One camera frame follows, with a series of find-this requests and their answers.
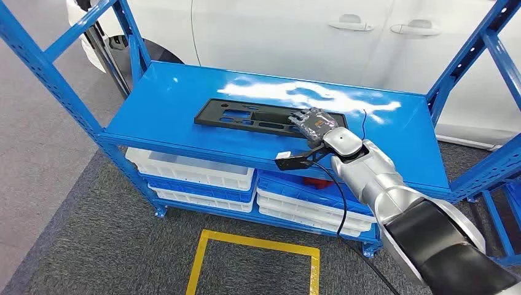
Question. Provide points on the red tail light part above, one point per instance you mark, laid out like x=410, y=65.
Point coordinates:
x=319, y=184

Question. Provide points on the black plastic car part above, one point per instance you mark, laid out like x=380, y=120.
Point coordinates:
x=215, y=112

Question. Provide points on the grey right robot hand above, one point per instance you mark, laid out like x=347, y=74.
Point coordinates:
x=315, y=122

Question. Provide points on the grey metal stand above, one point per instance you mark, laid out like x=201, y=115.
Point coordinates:
x=109, y=61

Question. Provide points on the white car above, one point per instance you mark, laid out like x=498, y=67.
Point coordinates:
x=264, y=32

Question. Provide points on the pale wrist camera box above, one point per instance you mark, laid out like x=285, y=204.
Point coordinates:
x=289, y=162

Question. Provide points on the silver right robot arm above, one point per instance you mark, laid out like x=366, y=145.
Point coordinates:
x=366, y=171

